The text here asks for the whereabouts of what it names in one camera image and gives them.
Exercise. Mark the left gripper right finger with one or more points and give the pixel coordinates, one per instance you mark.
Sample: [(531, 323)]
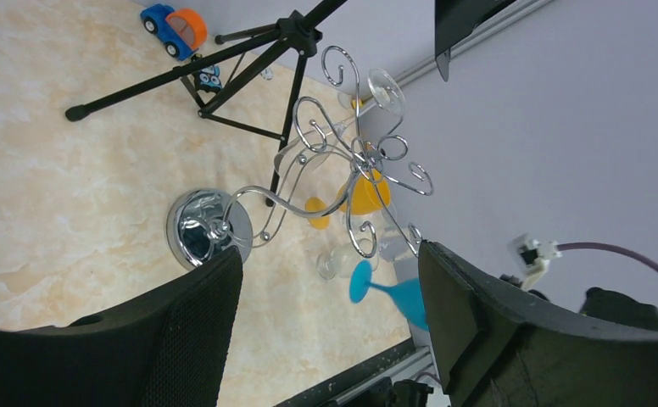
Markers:
[(497, 345)]

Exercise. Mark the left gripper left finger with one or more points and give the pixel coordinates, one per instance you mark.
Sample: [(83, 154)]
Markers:
[(166, 347)]

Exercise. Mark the blue plastic wine glass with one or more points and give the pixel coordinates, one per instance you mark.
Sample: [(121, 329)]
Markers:
[(406, 296)]

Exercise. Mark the clear wine glass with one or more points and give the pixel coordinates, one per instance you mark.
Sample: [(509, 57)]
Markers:
[(394, 243), (386, 95), (341, 262)]

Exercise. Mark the yellow plastic wine glass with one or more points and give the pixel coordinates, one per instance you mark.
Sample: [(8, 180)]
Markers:
[(367, 198)]

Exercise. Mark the clear wine glass back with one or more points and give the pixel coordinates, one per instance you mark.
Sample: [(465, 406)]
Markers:
[(386, 95)]

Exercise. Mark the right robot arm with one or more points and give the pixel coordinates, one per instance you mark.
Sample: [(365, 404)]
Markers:
[(603, 314)]

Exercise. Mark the chrome wine glass rack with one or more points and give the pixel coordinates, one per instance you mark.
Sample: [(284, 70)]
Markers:
[(203, 223)]

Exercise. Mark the black music stand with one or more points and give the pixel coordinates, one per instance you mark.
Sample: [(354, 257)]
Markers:
[(454, 21)]

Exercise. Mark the blue orange toy car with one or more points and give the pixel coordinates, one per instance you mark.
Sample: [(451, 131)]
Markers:
[(182, 32)]

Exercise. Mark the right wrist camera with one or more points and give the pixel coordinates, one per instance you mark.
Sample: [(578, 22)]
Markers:
[(533, 258)]

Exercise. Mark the black front rail base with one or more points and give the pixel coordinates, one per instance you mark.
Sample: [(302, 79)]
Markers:
[(402, 375)]

